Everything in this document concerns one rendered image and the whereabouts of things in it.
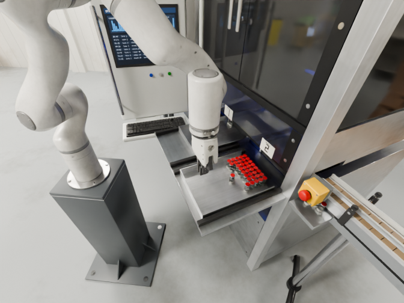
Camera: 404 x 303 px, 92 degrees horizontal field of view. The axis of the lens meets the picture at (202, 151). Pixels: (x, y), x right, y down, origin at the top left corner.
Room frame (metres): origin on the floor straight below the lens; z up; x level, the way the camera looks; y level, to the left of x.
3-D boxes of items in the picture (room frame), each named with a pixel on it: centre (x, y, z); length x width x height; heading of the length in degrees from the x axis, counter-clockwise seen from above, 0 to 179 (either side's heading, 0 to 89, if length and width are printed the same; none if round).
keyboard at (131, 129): (1.13, 0.32, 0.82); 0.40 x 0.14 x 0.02; 108
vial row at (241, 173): (0.62, -0.19, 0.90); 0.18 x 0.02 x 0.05; 25
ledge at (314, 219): (0.46, -0.47, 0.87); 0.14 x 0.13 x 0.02; 115
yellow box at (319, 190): (0.46, -0.42, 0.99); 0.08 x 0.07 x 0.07; 115
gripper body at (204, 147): (0.46, 0.00, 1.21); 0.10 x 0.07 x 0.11; 26
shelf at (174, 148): (0.76, -0.07, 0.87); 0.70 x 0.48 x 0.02; 25
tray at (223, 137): (0.94, -0.06, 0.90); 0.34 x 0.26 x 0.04; 115
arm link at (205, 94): (0.46, -0.01, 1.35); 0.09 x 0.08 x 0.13; 162
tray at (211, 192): (0.58, -0.11, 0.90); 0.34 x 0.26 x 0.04; 115
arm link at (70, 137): (0.67, 0.53, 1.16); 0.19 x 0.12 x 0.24; 162
